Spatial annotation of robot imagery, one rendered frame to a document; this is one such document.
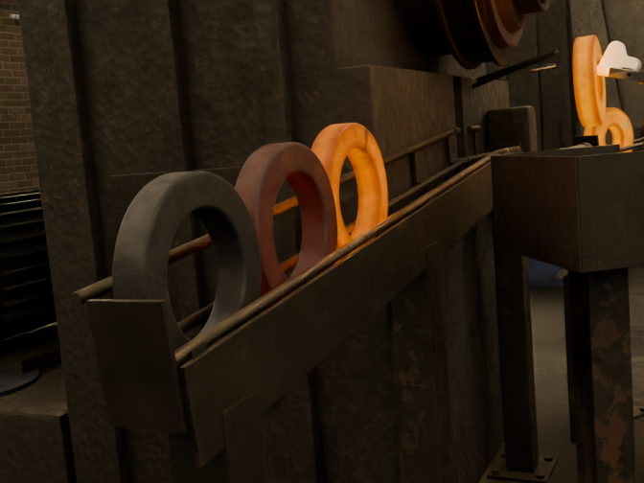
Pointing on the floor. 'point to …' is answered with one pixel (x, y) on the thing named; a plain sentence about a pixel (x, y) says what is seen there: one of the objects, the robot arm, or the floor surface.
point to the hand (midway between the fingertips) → (589, 70)
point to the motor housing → (569, 357)
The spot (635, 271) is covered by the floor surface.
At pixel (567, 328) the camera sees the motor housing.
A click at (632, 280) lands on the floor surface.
